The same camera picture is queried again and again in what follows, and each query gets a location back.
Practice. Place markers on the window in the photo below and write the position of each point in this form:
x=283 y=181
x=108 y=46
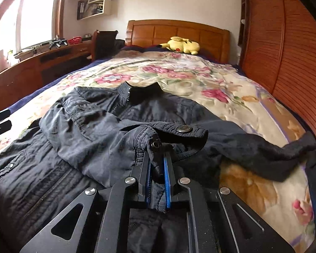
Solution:
x=34 y=13

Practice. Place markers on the wooden wardrobe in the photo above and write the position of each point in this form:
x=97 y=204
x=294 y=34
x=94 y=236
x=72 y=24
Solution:
x=279 y=44

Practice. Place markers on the red basket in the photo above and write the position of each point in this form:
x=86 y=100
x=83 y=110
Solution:
x=75 y=40

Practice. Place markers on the yellow plush toy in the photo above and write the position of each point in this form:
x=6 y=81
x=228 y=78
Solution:
x=180 y=46

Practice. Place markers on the wooden chair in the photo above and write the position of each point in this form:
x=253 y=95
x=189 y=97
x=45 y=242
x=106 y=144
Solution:
x=105 y=44

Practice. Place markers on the white wall shelf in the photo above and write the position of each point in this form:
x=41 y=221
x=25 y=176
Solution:
x=106 y=6

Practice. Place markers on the wooden headboard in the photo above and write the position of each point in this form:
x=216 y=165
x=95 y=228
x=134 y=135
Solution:
x=173 y=30

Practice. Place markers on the dark navy jacket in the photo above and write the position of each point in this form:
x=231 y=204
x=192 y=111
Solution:
x=94 y=126

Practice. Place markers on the wooden desk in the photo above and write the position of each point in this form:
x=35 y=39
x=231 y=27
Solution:
x=23 y=71

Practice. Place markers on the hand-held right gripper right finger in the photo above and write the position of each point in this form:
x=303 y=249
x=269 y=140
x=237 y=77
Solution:
x=167 y=184

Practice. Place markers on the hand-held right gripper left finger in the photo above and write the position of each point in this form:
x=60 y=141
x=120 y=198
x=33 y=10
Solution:
x=147 y=192

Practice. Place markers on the floral blanket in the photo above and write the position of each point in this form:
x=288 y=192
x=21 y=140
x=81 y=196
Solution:
x=187 y=76

